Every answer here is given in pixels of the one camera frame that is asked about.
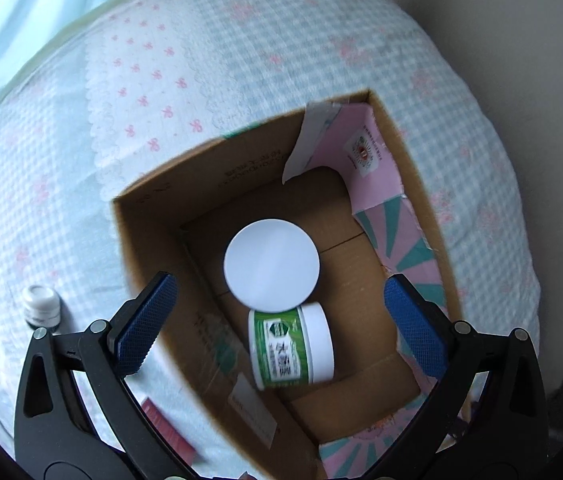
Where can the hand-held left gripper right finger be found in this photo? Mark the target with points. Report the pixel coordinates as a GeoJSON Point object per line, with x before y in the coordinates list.
{"type": "Point", "coordinates": [414, 322]}

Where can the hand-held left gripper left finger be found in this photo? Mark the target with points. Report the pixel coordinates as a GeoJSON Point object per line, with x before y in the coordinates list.
{"type": "Point", "coordinates": [147, 316]}

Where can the white jar with green label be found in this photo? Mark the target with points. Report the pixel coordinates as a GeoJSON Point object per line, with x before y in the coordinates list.
{"type": "Point", "coordinates": [294, 347]}

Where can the white round-lidded jar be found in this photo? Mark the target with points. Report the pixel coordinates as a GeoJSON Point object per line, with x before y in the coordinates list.
{"type": "Point", "coordinates": [272, 263]}

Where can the cardboard box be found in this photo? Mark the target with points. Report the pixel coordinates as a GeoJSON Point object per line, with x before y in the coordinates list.
{"type": "Point", "coordinates": [281, 240]}

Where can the small white cosmetic jar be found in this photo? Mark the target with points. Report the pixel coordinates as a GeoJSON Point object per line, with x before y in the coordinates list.
{"type": "Point", "coordinates": [41, 306]}

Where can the red flat packet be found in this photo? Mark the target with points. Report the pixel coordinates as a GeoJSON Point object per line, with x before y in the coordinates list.
{"type": "Point", "coordinates": [169, 427]}

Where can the checkered blanket with pink bows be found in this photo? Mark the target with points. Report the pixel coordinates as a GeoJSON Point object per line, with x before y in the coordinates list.
{"type": "Point", "coordinates": [186, 85]}

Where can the light blue cloth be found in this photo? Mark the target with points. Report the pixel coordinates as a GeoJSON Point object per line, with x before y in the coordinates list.
{"type": "Point", "coordinates": [21, 25]}

